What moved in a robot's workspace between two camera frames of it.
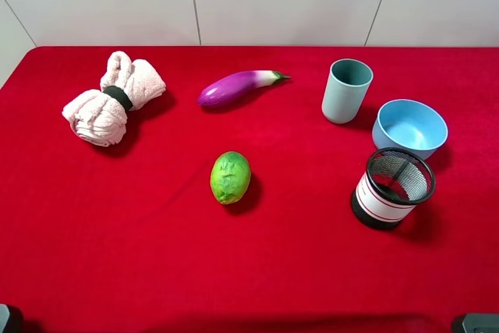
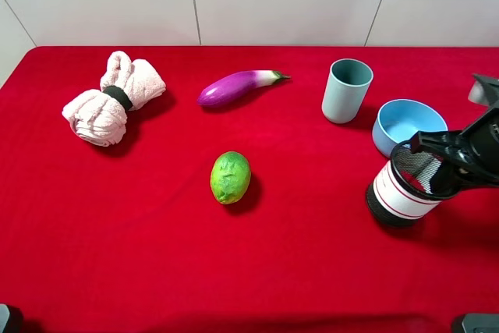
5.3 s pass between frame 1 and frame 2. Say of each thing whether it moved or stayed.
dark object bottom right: stayed
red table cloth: stayed
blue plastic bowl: stayed
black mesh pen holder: moved
